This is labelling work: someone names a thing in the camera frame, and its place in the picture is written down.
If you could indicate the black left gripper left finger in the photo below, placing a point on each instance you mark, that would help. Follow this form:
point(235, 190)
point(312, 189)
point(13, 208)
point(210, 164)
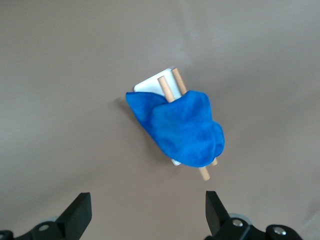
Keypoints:
point(72, 222)

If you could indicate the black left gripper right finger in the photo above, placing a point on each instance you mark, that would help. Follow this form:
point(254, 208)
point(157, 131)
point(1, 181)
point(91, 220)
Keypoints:
point(217, 220)

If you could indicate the blue microfiber towel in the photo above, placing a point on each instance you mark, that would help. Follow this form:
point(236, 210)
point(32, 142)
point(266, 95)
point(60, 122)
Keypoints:
point(182, 130)

